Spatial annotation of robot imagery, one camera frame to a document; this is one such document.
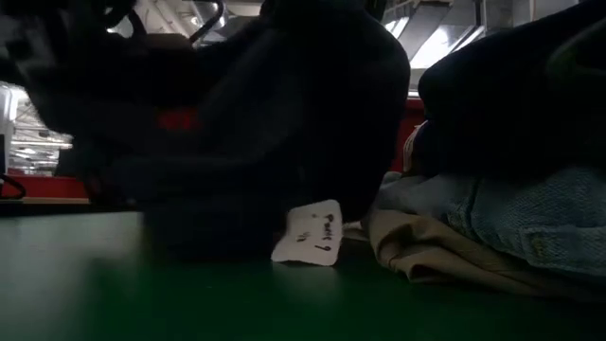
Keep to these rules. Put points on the dark navy white-tagged garment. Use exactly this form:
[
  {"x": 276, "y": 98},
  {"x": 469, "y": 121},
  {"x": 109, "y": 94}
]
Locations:
[{"x": 284, "y": 142}]

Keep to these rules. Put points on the khaki shorts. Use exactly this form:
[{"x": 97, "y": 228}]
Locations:
[{"x": 426, "y": 246}]

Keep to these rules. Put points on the navy blue garment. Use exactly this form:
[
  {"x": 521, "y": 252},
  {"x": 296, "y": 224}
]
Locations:
[{"x": 497, "y": 118}]

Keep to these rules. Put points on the light blue jeans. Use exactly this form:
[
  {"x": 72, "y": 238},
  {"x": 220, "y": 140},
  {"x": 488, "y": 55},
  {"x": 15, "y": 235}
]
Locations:
[{"x": 521, "y": 213}]

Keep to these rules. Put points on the red storage bin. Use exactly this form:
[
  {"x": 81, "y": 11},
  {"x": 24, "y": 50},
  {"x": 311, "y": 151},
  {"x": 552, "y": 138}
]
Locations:
[{"x": 47, "y": 187}]

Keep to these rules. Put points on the red plastic laundry bin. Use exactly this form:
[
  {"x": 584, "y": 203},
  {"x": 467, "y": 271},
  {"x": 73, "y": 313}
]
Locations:
[{"x": 412, "y": 137}]

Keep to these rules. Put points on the wooden workbench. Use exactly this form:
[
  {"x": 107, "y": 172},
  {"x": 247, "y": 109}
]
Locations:
[{"x": 47, "y": 202}]

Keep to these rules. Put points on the green table mat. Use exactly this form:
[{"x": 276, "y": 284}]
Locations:
[{"x": 142, "y": 298}]

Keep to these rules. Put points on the white ceiling box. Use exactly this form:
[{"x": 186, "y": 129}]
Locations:
[{"x": 544, "y": 5}]

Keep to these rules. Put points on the large shiny metal duct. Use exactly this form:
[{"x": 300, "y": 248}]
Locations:
[{"x": 435, "y": 38}]

